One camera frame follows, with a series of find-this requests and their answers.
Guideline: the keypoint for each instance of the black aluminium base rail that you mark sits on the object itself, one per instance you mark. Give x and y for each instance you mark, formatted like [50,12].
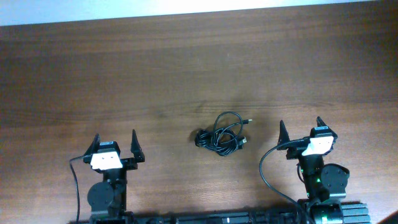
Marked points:
[350,213]

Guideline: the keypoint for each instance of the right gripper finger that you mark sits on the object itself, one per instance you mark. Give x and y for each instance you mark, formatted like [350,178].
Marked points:
[320,122]
[283,140]

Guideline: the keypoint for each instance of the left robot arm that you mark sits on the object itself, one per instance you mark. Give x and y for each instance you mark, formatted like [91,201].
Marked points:
[107,198]

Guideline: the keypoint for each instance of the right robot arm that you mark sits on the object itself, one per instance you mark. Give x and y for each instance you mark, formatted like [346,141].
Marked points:
[325,184]

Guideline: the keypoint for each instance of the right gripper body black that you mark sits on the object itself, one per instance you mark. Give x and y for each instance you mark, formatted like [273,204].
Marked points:
[294,152]

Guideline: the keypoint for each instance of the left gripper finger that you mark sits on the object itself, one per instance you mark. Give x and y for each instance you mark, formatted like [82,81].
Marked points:
[93,148]
[136,148]

